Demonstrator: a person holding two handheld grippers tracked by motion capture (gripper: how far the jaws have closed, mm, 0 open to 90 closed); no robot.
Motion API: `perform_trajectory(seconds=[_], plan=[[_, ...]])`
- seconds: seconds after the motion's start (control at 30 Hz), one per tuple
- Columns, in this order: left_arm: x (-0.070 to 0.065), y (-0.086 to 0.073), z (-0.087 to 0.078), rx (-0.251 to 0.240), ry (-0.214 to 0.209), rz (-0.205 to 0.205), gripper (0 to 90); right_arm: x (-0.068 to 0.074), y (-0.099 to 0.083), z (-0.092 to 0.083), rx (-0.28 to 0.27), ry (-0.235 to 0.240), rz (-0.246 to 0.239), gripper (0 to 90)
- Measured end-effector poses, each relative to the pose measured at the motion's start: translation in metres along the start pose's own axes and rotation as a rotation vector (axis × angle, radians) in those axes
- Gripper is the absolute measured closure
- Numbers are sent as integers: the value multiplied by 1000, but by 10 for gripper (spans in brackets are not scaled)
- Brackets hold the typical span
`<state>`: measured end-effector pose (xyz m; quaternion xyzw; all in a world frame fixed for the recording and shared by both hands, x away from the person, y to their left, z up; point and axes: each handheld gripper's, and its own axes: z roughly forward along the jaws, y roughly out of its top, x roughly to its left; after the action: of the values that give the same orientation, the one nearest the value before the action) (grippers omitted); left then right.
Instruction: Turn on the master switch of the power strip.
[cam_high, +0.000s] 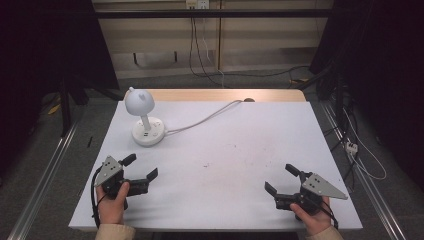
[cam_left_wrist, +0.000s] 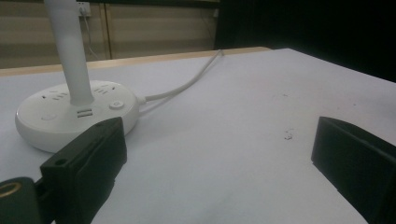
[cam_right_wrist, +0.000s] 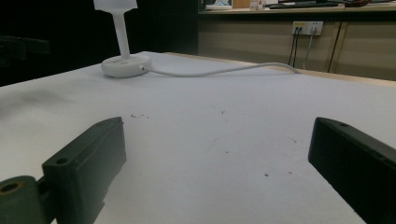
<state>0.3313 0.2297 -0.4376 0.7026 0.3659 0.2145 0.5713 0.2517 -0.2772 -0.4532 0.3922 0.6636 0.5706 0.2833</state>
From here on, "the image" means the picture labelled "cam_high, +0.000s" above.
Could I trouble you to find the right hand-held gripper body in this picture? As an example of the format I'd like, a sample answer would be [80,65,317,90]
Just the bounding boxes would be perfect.
[273,170,349,216]

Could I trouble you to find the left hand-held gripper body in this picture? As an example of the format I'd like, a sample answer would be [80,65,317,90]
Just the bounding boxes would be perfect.
[94,155,150,201]

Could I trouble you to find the white desk lamp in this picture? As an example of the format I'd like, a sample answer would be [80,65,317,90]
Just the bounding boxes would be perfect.
[124,86,166,148]

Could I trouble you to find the person's right hand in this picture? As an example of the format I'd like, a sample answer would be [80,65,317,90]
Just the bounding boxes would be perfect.
[289,196,335,237]

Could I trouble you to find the person's left hand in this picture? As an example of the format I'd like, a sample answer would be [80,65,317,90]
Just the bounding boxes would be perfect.
[95,181,131,225]

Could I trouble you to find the black metal stand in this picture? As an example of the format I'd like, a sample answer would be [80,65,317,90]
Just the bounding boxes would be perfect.
[332,71,347,136]
[59,75,74,138]

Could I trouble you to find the black curtain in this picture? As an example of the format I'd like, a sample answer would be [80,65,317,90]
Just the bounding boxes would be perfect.
[309,0,424,193]
[0,0,120,178]

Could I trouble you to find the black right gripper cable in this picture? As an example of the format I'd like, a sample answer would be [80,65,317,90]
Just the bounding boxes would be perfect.
[311,196,339,230]

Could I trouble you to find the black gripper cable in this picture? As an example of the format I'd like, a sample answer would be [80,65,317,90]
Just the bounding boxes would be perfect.
[311,196,339,230]
[90,166,109,230]

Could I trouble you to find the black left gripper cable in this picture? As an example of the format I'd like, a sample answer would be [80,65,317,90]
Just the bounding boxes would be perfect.
[90,166,109,230]

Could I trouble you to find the metal floor rail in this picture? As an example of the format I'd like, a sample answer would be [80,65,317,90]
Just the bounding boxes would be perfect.
[320,100,407,240]
[6,118,83,240]

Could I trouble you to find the white floor cable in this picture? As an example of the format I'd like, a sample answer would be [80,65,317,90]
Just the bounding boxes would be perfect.
[342,107,388,181]

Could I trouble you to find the white lamp cable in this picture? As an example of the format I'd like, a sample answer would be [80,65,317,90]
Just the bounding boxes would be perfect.
[164,98,249,137]

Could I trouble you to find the black hanging cable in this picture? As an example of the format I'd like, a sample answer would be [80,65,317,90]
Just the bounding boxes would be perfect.
[189,16,311,89]

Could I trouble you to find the thin white hanging cable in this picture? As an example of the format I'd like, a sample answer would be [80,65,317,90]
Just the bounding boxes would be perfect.
[201,18,225,88]

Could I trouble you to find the white wall socket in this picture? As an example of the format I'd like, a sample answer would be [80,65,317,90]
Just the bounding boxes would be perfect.
[185,0,211,10]

